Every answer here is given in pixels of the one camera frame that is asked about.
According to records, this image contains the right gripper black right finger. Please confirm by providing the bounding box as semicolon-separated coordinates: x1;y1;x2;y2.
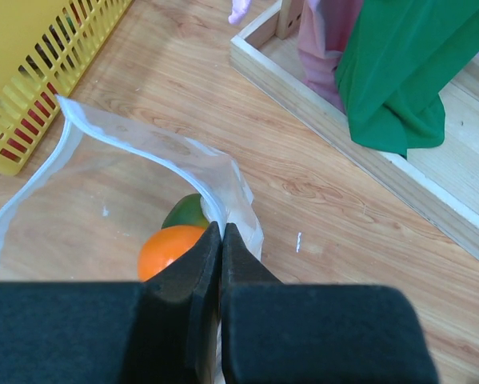
221;223;439;383

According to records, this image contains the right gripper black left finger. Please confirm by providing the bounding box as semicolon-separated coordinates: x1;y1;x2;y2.
0;223;222;383

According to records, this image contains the small orange fruit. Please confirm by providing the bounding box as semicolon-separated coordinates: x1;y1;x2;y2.
138;225;205;281

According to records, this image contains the green yellow mango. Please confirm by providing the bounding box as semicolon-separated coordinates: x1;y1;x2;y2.
161;193;210;229

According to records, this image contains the clear zip top bag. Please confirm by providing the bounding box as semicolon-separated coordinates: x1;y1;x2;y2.
0;98;264;282

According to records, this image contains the wooden clothes rack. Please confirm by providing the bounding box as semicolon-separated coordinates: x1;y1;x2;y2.
230;1;479;260

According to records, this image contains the green shirt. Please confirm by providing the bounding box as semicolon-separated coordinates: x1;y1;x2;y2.
336;0;479;156

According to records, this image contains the yellow plastic basket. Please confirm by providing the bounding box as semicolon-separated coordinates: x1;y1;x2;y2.
0;0;130;175

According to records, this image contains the pink shirt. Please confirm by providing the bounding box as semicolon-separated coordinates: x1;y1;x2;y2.
227;0;364;115

